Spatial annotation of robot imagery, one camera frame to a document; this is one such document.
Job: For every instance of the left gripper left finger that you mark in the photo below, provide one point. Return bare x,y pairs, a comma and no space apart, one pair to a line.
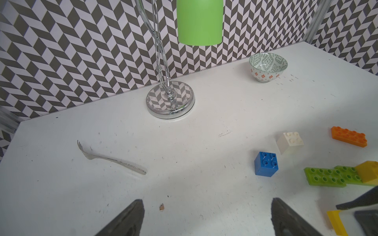
127,223

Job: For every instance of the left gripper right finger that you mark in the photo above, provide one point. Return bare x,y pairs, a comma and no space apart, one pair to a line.
287,222

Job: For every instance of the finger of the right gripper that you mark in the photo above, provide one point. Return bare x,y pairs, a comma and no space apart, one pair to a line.
367,199
368,220

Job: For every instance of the yellow lego brick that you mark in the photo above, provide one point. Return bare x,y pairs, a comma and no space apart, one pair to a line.
368,172
335,220

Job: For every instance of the green lego plate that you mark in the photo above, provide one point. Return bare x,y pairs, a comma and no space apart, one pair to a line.
324,177
350,175

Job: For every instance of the blue lego brick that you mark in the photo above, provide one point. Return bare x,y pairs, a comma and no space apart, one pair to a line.
266,164

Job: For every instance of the orange lego brick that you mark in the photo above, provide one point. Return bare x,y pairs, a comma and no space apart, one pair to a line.
348,136

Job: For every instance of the white lego brick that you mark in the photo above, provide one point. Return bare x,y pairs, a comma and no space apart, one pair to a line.
289,142

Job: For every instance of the chrome glass holder stand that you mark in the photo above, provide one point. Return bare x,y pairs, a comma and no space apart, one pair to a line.
170,99

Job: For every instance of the patterned ceramic bowl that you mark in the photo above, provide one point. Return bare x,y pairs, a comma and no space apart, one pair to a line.
266,67

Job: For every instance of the green plastic wine glass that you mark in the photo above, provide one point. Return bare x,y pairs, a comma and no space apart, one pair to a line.
200,22

